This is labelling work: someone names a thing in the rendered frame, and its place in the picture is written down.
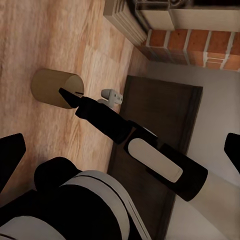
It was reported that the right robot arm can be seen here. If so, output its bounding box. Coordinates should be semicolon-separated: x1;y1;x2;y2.
59;88;240;240

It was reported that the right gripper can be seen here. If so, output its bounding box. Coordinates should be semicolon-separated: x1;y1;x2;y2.
59;88;119;134

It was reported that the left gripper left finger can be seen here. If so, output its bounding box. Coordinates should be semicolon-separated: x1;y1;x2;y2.
0;133;26;193

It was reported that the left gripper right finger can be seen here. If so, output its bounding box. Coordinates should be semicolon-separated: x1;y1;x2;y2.
224;133;240;173

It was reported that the pillar candle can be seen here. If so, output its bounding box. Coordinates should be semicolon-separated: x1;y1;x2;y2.
30;68;84;110

